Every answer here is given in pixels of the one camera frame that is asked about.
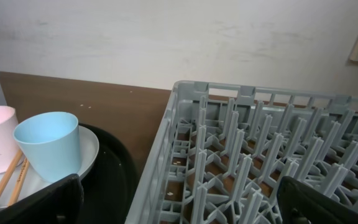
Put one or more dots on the round black serving tray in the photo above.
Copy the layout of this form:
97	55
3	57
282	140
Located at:
110	185

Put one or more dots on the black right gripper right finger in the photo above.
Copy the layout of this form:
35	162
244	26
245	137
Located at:
299	203

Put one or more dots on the blue cup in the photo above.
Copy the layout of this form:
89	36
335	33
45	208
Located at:
51	143

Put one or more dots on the wooden chopstick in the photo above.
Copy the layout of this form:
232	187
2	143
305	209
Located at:
5	179
19	183

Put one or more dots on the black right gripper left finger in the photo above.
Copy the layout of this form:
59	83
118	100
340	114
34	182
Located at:
60	202

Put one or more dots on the grey round plate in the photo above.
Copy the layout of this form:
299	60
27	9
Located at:
89	147

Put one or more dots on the grey dishwasher rack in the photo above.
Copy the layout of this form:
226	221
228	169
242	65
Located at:
221	151

